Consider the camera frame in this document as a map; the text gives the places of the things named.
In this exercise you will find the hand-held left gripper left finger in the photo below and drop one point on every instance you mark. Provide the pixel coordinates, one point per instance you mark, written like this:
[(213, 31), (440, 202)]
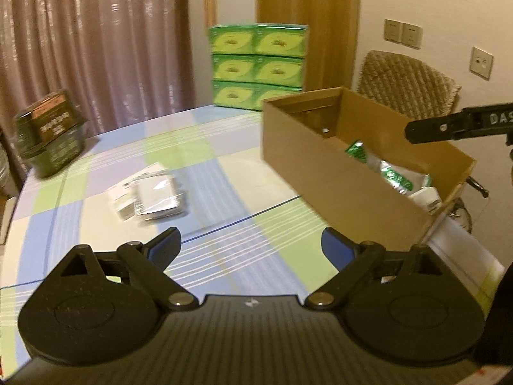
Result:
[(164, 245)]

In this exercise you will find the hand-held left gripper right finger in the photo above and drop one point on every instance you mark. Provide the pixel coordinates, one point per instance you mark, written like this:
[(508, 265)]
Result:
[(336, 245)]

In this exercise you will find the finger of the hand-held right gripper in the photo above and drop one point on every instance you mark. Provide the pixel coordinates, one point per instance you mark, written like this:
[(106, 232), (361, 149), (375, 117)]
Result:
[(449, 127)]

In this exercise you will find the green leaf foil packet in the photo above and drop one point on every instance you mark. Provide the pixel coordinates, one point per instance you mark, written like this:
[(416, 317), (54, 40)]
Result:
[(396, 176), (356, 152)]

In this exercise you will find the white paper packet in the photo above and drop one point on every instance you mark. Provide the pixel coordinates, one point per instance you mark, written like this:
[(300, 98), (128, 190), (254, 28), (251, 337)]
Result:
[(427, 200), (120, 200)]

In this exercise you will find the brown cardboard box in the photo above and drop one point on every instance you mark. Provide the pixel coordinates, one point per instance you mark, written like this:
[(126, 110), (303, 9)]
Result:
[(320, 168)]

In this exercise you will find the silver foil packet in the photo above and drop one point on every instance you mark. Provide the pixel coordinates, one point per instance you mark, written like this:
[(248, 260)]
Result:
[(158, 194)]

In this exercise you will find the woven wicker chair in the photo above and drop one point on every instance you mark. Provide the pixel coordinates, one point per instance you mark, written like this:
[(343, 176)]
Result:
[(404, 84)]

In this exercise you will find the dark green tea box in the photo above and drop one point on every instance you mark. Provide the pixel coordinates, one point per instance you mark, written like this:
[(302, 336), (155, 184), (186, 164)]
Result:
[(50, 136)]

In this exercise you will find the person's dark clothing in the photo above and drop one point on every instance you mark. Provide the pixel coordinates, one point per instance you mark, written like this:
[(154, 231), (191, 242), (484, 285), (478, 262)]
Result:
[(497, 321)]

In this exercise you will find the stack of green boxes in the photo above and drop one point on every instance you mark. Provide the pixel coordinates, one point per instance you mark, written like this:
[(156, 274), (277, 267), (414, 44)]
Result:
[(258, 68)]

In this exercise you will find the pinkish brown curtain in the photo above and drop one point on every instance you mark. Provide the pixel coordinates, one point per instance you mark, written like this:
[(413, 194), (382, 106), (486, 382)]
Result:
[(100, 48)]

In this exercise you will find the beige wall socket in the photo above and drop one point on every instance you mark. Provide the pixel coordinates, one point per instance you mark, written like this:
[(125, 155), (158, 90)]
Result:
[(481, 62)]

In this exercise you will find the beige wall switch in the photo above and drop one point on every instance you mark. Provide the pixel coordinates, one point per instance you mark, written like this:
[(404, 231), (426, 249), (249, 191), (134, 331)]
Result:
[(412, 35), (392, 31)]

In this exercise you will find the wooden wall strip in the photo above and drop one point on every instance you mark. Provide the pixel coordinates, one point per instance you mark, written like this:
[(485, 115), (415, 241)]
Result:
[(210, 8)]

